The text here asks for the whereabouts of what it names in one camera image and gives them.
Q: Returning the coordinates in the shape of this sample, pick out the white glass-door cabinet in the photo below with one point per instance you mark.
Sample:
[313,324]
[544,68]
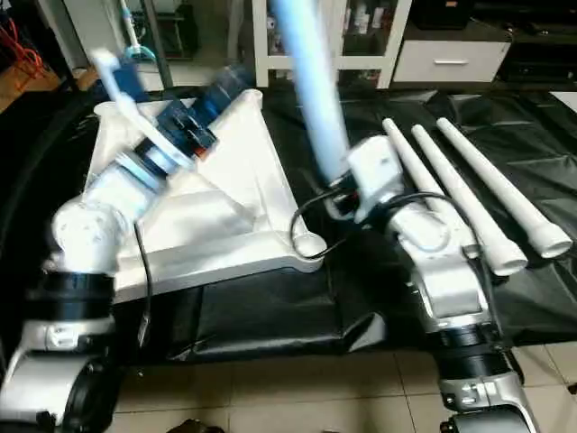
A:
[261,41]

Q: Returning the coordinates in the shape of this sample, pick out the white plastic table leg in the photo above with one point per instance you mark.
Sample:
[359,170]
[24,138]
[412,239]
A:
[505,189]
[469,207]
[406,153]
[315,90]

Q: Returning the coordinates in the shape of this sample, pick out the white drawer unit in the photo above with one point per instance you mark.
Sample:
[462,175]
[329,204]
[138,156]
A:
[451,61]

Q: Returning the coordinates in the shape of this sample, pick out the white plastic table top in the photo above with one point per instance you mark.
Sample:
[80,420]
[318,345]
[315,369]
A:
[234,189]

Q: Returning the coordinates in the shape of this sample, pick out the black mat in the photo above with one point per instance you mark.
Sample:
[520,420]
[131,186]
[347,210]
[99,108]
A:
[270,316]

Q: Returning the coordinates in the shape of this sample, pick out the teal and white pole tool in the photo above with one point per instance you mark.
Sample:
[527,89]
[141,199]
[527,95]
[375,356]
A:
[133,32]

